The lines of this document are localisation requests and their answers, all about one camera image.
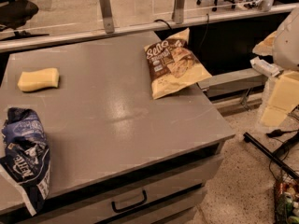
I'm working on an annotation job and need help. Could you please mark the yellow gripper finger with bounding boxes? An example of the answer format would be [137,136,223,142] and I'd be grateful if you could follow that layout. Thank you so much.
[261,71,299,127]
[252,32,277,56]

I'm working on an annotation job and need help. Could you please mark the brown chip bag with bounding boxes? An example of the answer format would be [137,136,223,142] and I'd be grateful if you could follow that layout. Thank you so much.
[144,28,211,100]

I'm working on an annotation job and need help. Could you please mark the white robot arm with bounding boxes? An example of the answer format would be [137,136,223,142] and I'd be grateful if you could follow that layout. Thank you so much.
[250,7,299,127]

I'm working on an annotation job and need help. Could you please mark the yellow sponge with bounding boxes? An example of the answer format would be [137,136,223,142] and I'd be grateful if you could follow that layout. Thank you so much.
[18,68,59,92]

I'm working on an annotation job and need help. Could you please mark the blue chip bag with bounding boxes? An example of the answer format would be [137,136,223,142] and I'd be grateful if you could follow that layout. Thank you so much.
[0,107,50,216]

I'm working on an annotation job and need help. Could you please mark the white small box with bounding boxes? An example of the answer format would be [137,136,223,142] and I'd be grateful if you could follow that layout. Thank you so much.
[250,57,279,77]

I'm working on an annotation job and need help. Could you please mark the grey side shelf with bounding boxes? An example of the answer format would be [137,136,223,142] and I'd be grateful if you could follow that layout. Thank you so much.
[199,68,267,97]

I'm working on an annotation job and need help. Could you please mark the black floor bar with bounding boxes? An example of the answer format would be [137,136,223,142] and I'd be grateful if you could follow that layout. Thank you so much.
[243,133,299,179]

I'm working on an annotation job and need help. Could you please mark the basket of items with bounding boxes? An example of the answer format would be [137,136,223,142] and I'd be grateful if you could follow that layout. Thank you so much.
[274,175,299,224]

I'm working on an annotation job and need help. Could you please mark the grey cabinet drawer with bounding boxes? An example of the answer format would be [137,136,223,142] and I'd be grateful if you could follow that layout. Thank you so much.
[18,154,224,224]

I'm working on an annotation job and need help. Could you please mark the black office chair left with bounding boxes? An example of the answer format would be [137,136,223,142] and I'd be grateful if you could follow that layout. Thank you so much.
[0,0,43,38]

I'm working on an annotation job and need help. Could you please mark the right metal glass bracket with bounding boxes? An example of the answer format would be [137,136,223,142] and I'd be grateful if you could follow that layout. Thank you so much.
[172,0,185,24]

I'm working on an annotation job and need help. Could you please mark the metal glass bracket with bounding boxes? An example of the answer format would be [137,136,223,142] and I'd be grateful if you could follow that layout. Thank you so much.
[172,0,185,24]
[99,0,115,34]

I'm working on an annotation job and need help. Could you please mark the left metal glass bracket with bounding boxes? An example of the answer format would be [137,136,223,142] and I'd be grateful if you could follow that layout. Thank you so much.
[99,0,115,34]

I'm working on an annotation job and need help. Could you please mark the black drawer handle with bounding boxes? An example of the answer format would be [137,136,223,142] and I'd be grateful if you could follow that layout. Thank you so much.
[111,189,148,214]

